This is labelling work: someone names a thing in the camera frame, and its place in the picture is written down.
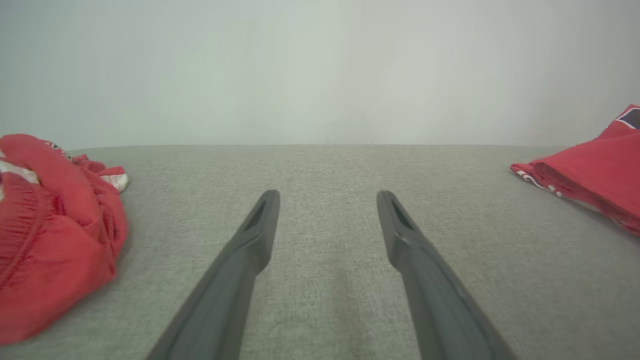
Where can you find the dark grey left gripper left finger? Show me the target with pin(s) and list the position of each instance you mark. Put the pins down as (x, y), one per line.
(225, 295)

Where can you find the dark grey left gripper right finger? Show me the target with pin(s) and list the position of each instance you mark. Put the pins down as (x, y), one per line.
(435, 300)

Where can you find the red shorts with white stripe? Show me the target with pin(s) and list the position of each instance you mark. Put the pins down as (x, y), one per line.
(55, 235)

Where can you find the red t-shirt with letter print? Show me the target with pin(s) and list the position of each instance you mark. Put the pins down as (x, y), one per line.
(595, 165)

